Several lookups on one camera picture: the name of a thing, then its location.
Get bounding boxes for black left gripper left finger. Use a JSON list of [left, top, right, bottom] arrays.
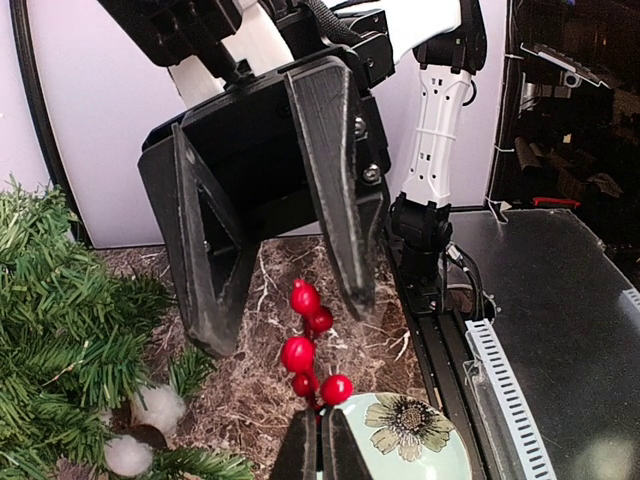
[[270, 409, 317, 480]]

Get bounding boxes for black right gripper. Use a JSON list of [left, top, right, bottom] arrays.
[[138, 46, 395, 358]]

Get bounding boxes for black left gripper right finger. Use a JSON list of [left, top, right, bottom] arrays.
[[320, 407, 373, 480]]

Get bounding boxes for red berry sprig ornament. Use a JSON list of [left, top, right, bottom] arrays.
[[280, 279, 353, 413]]

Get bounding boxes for white cotton flower ornament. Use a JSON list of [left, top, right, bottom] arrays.
[[99, 384, 186, 478]]

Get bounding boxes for small green christmas tree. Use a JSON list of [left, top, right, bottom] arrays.
[[1, 180, 253, 479]]

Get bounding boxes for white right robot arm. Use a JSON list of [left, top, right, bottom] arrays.
[[138, 1, 486, 357]]

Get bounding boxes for green flower plate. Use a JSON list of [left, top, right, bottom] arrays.
[[337, 392, 472, 479]]

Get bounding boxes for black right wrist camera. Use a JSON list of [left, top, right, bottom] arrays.
[[99, 0, 242, 77]]

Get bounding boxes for white cable duct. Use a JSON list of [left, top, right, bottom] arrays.
[[465, 320, 556, 479]]

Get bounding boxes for black right frame post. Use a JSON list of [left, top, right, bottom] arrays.
[[8, 0, 93, 248]]

